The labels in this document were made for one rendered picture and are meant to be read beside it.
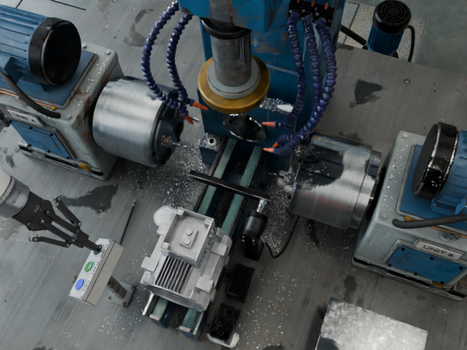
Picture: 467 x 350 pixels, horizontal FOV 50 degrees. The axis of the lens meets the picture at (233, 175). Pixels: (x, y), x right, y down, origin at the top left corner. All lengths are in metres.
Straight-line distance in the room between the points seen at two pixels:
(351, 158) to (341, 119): 0.51
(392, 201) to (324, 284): 0.40
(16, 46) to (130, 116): 0.34
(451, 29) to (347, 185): 2.15
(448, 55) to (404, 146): 1.86
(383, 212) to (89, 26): 1.44
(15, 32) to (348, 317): 1.18
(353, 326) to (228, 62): 0.78
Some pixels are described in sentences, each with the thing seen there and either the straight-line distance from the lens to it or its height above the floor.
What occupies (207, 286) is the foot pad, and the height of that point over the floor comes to 1.07.
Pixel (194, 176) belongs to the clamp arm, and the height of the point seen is 1.03.
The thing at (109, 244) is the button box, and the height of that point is 1.08.
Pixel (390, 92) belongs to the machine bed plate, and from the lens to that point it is 1.95.
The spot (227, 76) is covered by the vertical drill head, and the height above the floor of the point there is 1.40.
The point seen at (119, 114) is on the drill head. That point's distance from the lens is 1.47.
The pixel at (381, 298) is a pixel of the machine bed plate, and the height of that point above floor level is 0.80.
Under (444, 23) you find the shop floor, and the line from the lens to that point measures 3.38.
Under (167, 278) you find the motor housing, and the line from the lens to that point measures 1.29.
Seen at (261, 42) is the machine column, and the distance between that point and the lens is 1.43.
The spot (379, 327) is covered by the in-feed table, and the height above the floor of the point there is 0.92.
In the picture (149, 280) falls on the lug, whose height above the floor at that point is 1.09.
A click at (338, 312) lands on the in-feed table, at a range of 1.46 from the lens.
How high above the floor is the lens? 2.33
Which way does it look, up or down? 63 degrees down
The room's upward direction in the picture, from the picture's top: 6 degrees counter-clockwise
